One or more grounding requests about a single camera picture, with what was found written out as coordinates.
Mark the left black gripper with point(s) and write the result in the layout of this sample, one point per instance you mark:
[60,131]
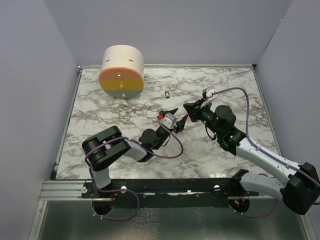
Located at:
[179,125]

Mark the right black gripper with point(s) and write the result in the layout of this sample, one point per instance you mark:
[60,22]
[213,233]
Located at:
[194,109]

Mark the small black key tag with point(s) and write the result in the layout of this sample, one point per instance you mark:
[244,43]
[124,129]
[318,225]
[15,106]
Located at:
[167,94]

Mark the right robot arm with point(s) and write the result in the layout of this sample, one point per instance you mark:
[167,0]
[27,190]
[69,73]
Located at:
[296,185]

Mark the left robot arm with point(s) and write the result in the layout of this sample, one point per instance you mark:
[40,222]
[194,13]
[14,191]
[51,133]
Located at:
[104,148]

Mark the round pastel drawer cabinet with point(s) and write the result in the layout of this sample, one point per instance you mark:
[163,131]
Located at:
[122,72]

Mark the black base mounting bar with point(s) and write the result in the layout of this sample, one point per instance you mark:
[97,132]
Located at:
[149,193]

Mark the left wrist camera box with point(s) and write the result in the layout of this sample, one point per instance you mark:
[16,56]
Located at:
[168,120]

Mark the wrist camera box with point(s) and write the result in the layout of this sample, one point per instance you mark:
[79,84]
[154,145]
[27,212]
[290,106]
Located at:
[168,120]
[208,92]

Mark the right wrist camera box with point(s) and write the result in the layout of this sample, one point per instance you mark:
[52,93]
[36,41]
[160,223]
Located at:
[208,92]

